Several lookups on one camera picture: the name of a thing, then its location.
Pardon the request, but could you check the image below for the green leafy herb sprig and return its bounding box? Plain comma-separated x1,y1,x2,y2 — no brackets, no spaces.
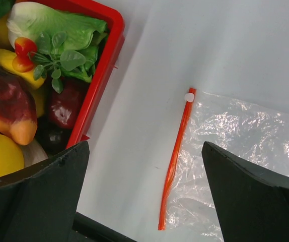
28,31,86,94

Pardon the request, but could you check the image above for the red plastic food tray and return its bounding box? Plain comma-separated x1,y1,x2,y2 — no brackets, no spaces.
38,0,125,149

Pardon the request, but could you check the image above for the dark red bell pepper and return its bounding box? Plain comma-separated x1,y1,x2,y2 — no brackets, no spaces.
48,79,88,130

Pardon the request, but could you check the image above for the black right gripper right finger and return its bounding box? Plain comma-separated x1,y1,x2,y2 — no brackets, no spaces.
201,142,289,241

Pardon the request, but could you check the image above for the yellow lemon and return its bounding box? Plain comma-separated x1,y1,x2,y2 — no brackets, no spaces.
0,134,24,177

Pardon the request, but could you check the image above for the dark purple plum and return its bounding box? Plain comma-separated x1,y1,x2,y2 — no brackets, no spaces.
40,127,71,154

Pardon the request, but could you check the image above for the clear zip bag orange zipper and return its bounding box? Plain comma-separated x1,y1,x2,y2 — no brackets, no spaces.
158,88,289,241

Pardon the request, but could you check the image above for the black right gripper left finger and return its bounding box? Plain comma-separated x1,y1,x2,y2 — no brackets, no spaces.
0,141,90,241

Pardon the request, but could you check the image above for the red yellow cherry pair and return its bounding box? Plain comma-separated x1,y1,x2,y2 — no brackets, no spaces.
12,37,37,73

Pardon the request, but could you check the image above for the green white lettuce head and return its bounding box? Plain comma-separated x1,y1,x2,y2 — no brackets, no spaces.
7,2,109,83

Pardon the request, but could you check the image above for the purple orange sweet potato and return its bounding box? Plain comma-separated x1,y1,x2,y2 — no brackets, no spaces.
0,66,37,146

